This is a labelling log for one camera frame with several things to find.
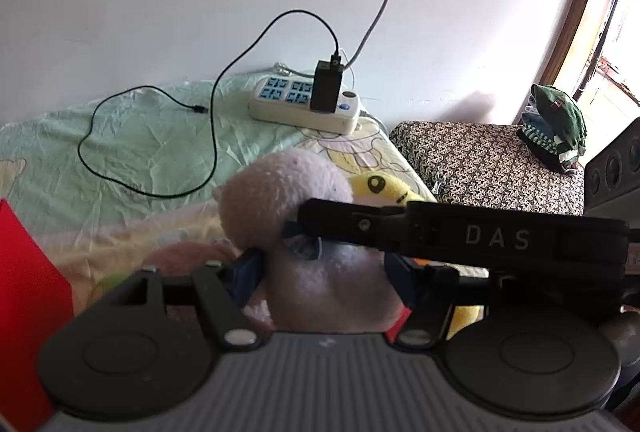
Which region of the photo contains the white power strip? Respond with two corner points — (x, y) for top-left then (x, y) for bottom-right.
(249, 74), (362, 136)

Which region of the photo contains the white plush toy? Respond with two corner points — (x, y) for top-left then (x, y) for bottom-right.
(212, 148), (408, 333)

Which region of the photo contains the white cable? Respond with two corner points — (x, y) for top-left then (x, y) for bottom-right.
(272, 62), (321, 79)

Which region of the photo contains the black charger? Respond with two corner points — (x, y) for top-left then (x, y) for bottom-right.
(310, 54), (346, 114)

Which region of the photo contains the pink plush toy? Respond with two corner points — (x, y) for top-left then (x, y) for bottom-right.
(134, 239), (275, 330)

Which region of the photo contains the black charging cable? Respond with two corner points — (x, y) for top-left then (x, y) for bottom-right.
(77, 9), (341, 200)

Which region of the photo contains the patterned brown cushion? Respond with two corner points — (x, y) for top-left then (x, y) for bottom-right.
(389, 119), (586, 217)

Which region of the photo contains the pale green printed bed sheet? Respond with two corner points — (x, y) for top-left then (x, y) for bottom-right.
(0, 72), (438, 313)

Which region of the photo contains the folded clothes stack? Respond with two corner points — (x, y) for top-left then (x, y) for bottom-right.
(516, 84), (587, 174)

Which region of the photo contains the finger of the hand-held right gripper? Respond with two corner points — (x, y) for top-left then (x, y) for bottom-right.
(297, 198), (408, 258)

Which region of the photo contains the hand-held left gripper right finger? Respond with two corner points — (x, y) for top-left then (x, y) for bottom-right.
(384, 254), (501, 354)

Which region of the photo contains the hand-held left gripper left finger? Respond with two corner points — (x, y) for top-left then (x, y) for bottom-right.
(100, 248), (268, 354)

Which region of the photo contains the red cardboard box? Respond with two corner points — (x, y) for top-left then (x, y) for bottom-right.
(0, 198), (76, 432)

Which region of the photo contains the yellow tiger plush toy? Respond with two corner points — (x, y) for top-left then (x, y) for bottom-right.
(347, 169), (483, 329)

